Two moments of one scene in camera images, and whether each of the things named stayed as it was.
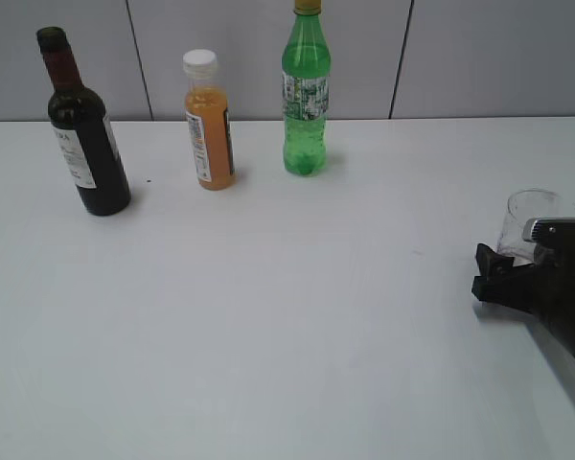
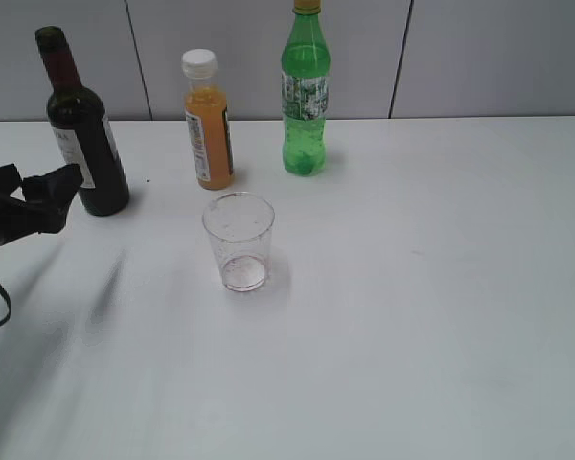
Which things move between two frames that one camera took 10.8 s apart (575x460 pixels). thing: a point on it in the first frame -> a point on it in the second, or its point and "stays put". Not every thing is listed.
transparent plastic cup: (523, 205) -> (241, 225)
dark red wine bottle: (80, 121) stays put
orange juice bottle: (208, 121) stays put
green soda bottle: (305, 73) stays put
